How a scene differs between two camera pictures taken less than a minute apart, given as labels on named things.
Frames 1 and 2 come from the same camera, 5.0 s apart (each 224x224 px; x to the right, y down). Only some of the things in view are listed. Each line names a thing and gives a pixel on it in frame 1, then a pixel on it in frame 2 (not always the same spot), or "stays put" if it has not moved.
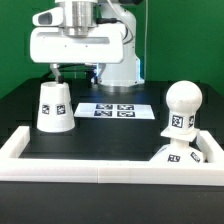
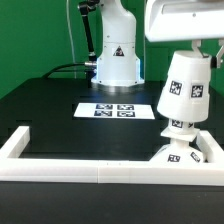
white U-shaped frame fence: x=14 y=168 stays put
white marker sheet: x=114 y=110 stays put
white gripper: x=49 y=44 to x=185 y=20
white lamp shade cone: x=55 y=112 to x=185 y=93
